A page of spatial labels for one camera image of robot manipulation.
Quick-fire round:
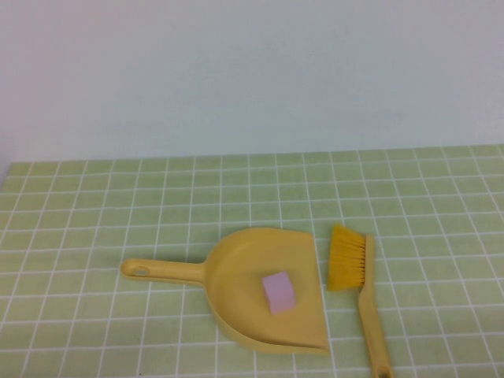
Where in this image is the pink foam cube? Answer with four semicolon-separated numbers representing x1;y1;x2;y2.
261;271;297;315

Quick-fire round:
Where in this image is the yellow plastic dustpan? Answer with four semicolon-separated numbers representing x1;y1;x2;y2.
120;227;330;358

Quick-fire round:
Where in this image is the yellow hand brush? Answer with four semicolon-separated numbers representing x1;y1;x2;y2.
327;223;395;378

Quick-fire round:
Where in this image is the green checked table mat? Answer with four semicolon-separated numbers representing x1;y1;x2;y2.
0;144;504;378

